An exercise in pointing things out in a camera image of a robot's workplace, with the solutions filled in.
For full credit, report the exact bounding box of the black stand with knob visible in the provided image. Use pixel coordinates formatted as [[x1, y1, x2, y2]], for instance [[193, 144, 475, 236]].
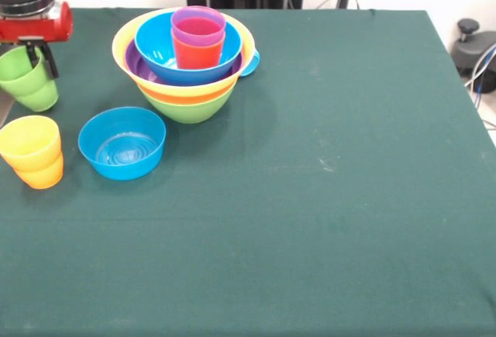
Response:
[[451, 18, 496, 94]]

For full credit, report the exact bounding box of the green bowl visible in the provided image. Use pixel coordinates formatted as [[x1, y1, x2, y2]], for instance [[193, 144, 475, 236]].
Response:
[[141, 81, 237, 126]]

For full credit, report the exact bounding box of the yellow bowl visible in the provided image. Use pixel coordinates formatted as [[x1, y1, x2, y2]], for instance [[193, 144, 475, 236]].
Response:
[[111, 6, 257, 106]]

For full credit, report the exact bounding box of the dark green table cloth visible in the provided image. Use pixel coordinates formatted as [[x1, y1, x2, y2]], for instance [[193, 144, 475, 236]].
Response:
[[0, 6, 496, 337]]

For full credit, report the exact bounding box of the green cup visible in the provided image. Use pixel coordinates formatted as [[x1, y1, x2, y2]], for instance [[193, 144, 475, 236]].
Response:
[[11, 79, 60, 113], [0, 45, 50, 100]]

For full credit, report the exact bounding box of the purple bowl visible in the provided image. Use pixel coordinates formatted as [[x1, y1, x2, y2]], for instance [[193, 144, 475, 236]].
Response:
[[124, 38, 243, 88]]

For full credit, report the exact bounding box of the red-orange cup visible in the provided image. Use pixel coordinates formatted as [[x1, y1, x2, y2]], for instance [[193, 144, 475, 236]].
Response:
[[172, 33, 226, 70]]

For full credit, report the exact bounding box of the blue cup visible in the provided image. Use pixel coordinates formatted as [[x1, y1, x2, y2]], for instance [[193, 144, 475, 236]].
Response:
[[238, 48, 261, 78]]

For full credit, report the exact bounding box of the large blue bowl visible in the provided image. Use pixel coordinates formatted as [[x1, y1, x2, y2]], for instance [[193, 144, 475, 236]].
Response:
[[133, 11, 243, 86]]

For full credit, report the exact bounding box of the orange cup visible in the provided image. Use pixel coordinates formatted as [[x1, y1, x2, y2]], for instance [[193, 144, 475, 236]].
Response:
[[14, 154, 64, 191]]

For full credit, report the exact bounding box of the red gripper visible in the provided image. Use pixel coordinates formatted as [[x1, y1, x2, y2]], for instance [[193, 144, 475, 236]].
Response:
[[0, 1, 74, 80]]

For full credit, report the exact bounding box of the yellow cup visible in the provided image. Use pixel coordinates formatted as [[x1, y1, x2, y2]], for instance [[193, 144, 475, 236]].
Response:
[[0, 115, 63, 174]]

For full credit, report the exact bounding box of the small blue bowl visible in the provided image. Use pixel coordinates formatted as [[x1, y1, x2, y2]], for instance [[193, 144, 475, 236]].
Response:
[[77, 106, 167, 181]]

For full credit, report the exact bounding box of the blue cable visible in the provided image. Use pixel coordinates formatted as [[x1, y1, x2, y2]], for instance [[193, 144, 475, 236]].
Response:
[[463, 40, 496, 96]]

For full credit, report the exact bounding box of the purple cup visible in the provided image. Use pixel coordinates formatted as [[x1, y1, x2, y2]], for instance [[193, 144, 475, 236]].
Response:
[[170, 5, 227, 48]]

